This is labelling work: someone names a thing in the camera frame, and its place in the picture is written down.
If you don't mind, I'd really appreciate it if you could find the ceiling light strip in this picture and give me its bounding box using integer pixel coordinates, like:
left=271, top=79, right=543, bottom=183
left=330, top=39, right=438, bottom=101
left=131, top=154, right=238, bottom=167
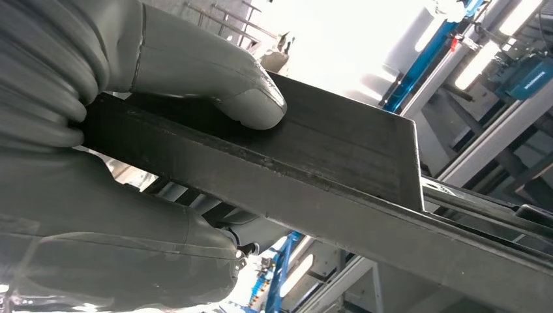
left=279, top=254, right=315, bottom=299
left=499, top=0, right=545, bottom=37
left=453, top=40, right=503, bottom=91

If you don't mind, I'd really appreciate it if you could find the blue steel column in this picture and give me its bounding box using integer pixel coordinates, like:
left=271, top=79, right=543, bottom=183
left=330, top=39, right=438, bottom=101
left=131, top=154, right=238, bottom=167
left=380, top=0, right=487, bottom=114

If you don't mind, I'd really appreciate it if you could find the teal machine box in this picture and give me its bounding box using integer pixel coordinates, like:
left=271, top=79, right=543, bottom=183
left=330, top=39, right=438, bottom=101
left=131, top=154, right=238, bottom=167
left=494, top=53, right=553, bottom=103

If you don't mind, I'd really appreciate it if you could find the blue steel frame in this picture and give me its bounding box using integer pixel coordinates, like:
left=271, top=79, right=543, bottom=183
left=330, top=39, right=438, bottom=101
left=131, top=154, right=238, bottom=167
left=248, top=231, right=303, bottom=313

